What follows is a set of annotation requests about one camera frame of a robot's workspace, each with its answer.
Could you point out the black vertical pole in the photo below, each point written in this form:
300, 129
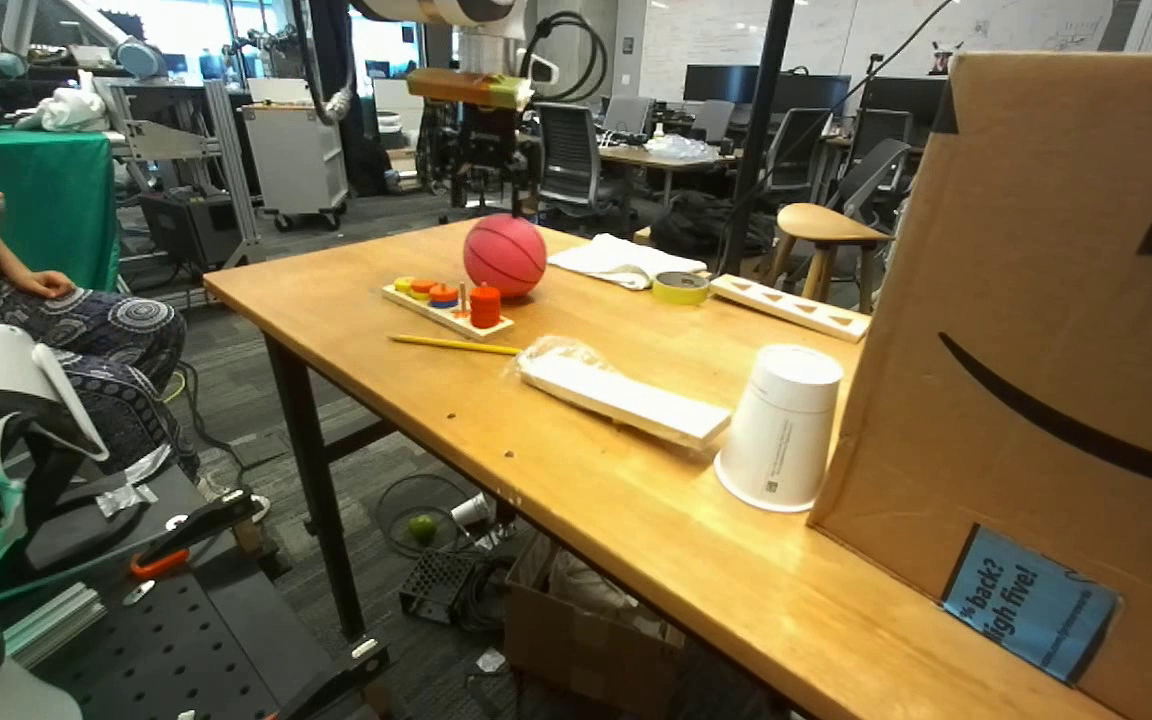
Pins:
762, 104

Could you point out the white rolling cabinet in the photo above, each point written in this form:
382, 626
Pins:
298, 161

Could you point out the yellow pencil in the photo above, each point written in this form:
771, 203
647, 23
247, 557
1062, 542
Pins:
448, 346

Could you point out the black bag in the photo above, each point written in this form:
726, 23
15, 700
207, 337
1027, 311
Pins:
719, 225

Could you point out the large cardboard shipping box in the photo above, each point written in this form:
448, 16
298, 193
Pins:
1042, 335

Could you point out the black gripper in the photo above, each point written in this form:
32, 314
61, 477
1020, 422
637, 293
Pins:
487, 136

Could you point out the pink rubber basketball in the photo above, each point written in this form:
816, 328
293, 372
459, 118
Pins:
506, 259

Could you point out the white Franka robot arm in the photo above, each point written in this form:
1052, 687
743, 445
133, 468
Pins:
448, 12

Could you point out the green tennis ball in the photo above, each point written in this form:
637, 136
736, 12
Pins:
421, 531

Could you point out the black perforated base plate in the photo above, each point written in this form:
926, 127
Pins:
188, 653

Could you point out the red cylinder peg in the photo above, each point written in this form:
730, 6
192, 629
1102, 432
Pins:
487, 304

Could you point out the green table cloth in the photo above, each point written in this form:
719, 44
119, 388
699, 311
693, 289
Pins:
51, 203

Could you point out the aluminium extrusion bar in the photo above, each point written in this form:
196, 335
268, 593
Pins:
51, 621

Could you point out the white wooden peg board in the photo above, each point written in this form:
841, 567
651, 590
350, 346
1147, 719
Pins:
448, 318

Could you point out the white rectangular foam block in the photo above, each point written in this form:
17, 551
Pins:
622, 388

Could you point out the round wooden stool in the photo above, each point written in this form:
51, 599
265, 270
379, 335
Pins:
826, 225

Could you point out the small yellow bowl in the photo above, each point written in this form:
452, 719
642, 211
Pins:
683, 289

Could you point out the tall white cup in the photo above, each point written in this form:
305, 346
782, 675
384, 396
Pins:
782, 426

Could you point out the black metal table frame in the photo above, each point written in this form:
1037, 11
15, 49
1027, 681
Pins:
317, 480

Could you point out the seated person patterned trousers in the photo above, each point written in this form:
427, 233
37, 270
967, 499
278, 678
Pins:
82, 335

